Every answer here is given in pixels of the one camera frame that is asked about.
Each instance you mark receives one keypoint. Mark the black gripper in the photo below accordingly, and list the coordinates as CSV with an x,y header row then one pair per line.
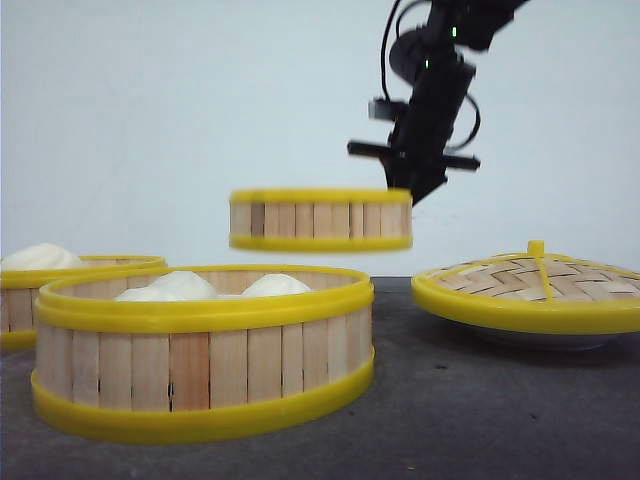
x,y
415,153

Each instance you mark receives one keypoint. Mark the bamboo steamer basket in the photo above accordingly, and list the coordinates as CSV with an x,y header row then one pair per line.
x,y
297,219
204,370
19,290

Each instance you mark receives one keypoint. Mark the woven bamboo steamer lid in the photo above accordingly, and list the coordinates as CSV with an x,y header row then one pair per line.
x,y
533,292

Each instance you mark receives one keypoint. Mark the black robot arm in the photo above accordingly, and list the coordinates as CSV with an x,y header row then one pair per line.
x,y
450,24

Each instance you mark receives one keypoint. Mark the white bun front right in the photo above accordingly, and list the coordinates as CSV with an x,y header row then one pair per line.
x,y
275,285

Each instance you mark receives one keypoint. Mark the white shallow plate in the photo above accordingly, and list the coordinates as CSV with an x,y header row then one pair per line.
x,y
543,342

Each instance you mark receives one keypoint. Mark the white bun front left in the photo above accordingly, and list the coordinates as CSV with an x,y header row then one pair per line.
x,y
174,286

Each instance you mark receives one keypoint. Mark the round white bun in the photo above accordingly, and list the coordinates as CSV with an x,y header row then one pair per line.
x,y
43,256

